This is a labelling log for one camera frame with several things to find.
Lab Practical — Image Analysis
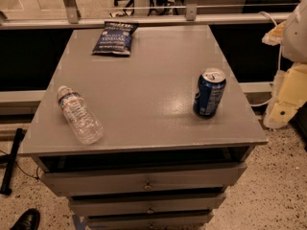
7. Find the black leather shoe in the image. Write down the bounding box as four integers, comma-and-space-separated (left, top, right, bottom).
10, 208, 40, 230

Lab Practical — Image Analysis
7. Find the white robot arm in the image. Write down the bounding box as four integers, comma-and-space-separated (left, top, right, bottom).
262, 0, 307, 128

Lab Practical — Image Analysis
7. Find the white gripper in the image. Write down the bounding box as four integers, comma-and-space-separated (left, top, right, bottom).
262, 21, 307, 128

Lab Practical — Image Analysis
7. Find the blue chip bag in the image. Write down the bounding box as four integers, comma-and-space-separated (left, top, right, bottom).
92, 21, 138, 56

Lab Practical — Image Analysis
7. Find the drawer knob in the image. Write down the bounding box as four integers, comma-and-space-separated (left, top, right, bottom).
143, 180, 153, 191
147, 207, 154, 214

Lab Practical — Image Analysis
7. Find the black stand leg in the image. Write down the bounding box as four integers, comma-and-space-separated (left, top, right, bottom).
0, 128, 25, 196

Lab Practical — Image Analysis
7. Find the blue pepsi can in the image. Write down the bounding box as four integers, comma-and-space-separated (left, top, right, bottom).
193, 68, 226, 118

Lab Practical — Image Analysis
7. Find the middle drawer knob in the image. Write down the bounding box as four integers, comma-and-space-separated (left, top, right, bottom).
147, 207, 154, 214

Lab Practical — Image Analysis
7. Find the clear plastic water bottle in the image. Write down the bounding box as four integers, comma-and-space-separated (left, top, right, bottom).
57, 85, 103, 145

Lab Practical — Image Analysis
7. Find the grey drawer cabinet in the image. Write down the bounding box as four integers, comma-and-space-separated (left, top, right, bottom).
20, 25, 266, 230

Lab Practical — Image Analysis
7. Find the metal railing frame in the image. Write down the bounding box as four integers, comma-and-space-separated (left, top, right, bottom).
0, 0, 301, 30

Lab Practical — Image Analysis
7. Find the top drawer knob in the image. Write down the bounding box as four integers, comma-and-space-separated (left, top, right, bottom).
143, 180, 153, 191

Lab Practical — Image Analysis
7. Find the white cable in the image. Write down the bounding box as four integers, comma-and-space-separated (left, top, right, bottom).
249, 11, 284, 108

